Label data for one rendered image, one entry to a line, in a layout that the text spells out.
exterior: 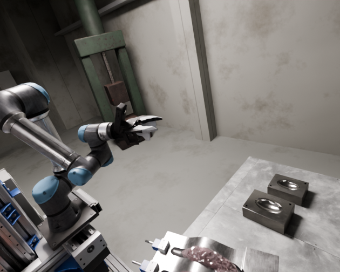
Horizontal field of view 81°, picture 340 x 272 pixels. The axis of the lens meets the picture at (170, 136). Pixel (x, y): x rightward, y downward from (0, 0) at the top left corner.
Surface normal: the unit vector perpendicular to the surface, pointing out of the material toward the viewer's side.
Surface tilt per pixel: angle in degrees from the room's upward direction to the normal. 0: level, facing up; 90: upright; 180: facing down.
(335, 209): 0
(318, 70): 90
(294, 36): 90
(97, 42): 90
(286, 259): 0
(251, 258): 0
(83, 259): 90
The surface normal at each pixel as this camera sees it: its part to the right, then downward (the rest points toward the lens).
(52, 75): 0.73, 0.15
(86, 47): 0.51, 0.29
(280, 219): -0.22, -0.87
